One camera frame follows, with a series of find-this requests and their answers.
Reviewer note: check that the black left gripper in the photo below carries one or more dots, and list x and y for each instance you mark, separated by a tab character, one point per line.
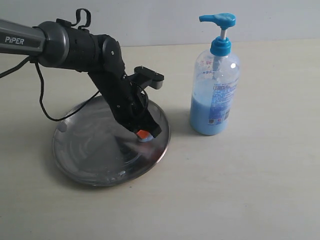
128	103

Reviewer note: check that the blue soap pump bottle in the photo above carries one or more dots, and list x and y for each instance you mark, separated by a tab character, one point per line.
215	79

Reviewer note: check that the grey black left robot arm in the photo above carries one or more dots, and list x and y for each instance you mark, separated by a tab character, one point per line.
59	45

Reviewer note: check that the blue soap blob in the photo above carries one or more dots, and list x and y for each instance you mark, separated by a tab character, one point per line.
146	139

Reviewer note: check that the round steel plate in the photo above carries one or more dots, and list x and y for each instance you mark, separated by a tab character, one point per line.
91	148

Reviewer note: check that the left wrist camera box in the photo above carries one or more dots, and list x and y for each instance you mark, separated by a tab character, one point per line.
145	77

